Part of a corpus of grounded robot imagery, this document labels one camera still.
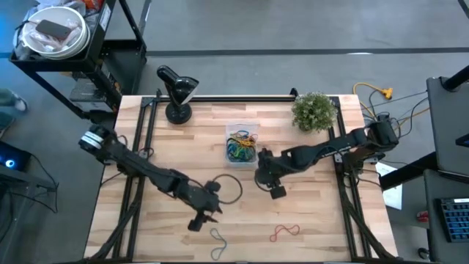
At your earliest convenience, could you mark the black side stand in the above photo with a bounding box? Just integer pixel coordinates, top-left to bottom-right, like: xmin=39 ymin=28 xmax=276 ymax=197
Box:
xmin=0 ymin=170 xmax=59 ymax=264

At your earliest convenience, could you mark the black computer with blue light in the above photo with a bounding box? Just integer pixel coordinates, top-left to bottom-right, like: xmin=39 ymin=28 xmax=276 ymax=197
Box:
xmin=0 ymin=141 xmax=33 ymax=173

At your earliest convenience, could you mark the red packet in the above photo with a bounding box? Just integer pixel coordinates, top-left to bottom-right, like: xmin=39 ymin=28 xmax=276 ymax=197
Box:
xmin=81 ymin=0 xmax=104 ymax=11

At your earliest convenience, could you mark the white paper sheet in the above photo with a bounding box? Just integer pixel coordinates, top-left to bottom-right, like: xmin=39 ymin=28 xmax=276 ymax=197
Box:
xmin=374 ymin=162 xmax=403 ymax=210

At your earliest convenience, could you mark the person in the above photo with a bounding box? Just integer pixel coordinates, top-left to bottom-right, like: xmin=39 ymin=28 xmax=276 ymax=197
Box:
xmin=0 ymin=87 xmax=29 ymax=135

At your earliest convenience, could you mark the black desk lamp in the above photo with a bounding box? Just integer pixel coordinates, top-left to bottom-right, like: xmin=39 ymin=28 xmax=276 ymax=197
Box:
xmin=156 ymin=65 xmax=200 ymax=125

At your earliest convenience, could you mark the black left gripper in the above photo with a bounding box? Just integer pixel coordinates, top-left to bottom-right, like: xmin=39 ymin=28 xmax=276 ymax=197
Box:
xmin=188 ymin=180 xmax=224 ymax=232

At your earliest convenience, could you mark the black keyboard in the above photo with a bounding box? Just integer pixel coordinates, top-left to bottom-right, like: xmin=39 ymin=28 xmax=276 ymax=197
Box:
xmin=435 ymin=197 xmax=469 ymax=243

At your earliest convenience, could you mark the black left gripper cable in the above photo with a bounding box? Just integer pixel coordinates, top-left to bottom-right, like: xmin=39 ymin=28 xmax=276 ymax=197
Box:
xmin=210 ymin=173 xmax=244 ymax=205

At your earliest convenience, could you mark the dark smartphone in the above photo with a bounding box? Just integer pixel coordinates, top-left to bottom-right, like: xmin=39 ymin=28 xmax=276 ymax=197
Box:
xmin=34 ymin=18 xmax=73 ymax=41

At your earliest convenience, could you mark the red rubber band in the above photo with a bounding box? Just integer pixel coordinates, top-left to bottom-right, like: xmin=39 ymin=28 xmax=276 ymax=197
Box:
xmin=268 ymin=224 xmax=301 ymax=243

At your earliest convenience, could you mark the white cart label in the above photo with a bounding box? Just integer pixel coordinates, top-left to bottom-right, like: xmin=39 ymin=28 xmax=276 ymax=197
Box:
xmin=98 ymin=3 xmax=112 ymax=33

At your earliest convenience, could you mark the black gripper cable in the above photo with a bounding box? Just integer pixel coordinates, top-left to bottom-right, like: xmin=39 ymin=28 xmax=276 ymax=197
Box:
xmin=210 ymin=173 xmax=244 ymax=205
xmin=253 ymin=171 xmax=273 ymax=193

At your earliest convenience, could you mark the clear plastic bin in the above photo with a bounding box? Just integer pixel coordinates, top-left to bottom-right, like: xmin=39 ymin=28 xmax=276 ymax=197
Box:
xmin=225 ymin=122 xmax=259 ymax=169

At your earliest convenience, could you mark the black utility cart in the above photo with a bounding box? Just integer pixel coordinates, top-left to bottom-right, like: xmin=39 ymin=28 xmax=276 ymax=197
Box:
xmin=9 ymin=0 xmax=148 ymax=120

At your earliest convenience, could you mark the green rubber band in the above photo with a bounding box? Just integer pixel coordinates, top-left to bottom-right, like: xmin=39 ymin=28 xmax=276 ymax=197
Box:
xmin=234 ymin=145 xmax=254 ymax=163

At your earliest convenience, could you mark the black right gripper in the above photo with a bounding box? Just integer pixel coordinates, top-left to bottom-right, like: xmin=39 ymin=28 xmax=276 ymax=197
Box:
xmin=254 ymin=147 xmax=294 ymax=201

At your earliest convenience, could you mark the grey side table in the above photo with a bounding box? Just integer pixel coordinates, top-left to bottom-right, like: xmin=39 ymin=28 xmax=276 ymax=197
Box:
xmin=426 ymin=65 xmax=469 ymax=177

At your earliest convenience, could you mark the yellow rubber band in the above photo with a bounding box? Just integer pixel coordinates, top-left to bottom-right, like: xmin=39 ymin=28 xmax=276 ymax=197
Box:
xmin=230 ymin=132 xmax=258 ymax=148

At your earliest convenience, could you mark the potted green plant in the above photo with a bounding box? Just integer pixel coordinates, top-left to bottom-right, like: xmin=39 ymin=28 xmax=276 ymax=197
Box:
xmin=291 ymin=91 xmax=339 ymax=133

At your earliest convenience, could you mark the white bowl with items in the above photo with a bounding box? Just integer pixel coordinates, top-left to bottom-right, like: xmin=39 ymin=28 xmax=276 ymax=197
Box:
xmin=21 ymin=6 xmax=91 ymax=61

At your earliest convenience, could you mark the dark low desk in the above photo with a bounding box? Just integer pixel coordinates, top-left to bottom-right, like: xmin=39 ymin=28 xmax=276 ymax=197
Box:
xmin=423 ymin=169 xmax=469 ymax=264

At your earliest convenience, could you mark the yellow extension cord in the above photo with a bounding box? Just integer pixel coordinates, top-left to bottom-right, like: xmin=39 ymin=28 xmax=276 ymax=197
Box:
xmin=352 ymin=81 xmax=395 ymax=129

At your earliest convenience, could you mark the clear plastic bag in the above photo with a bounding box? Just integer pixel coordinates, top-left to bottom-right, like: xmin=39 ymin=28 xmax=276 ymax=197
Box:
xmin=25 ymin=21 xmax=81 ymax=52

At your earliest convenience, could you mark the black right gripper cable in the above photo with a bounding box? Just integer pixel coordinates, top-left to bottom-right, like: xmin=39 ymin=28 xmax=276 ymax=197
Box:
xmin=253 ymin=171 xmax=273 ymax=193

